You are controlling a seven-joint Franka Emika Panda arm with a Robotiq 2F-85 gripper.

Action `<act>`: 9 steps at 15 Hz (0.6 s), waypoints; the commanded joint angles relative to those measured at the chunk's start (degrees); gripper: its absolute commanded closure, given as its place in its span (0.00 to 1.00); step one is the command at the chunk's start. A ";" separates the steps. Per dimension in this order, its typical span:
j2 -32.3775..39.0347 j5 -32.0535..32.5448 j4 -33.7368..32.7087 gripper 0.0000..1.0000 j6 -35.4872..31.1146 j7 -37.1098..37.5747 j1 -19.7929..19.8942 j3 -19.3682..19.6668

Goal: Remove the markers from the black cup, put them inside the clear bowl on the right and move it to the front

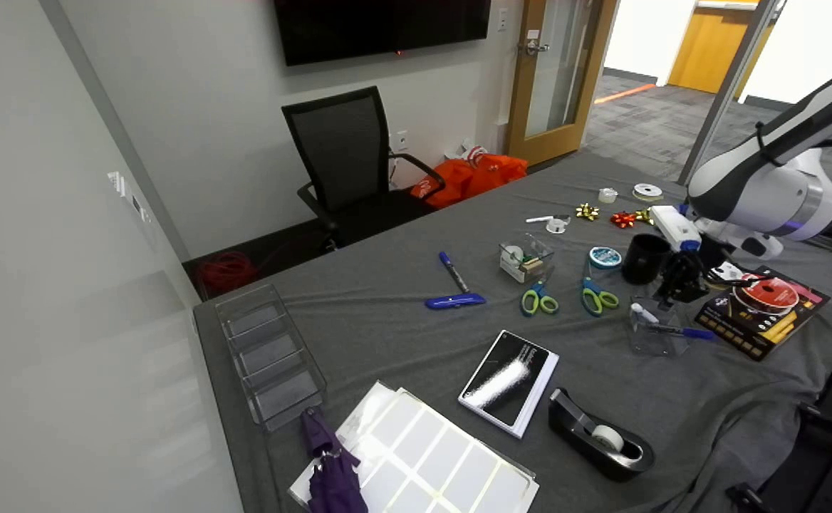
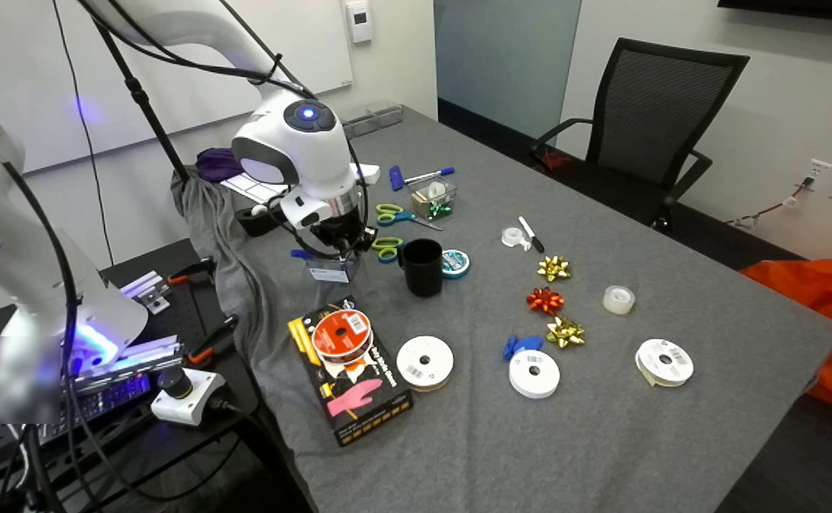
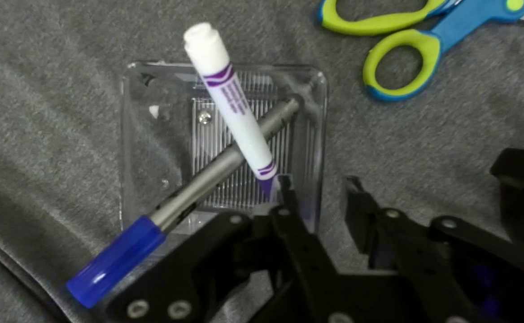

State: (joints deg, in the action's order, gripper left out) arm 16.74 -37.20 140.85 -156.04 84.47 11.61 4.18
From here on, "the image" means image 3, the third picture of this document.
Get empty clear plastic bowl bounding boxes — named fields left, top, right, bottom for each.
left=117, top=58, right=331, bottom=243

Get white marker with purple label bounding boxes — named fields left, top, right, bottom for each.
left=182, top=20, right=282, bottom=203

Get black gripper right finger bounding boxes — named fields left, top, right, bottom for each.
left=342, top=175, right=524, bottom=323

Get gray marker with blue cap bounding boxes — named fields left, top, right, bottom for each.
left=65, top=94, right=306, bottom=313

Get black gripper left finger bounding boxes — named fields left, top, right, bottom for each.
left=101, top=175, right=361, bottom=323

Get green and blue scissors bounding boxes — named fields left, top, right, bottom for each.
left=313, top=0, right=524, bottom=105

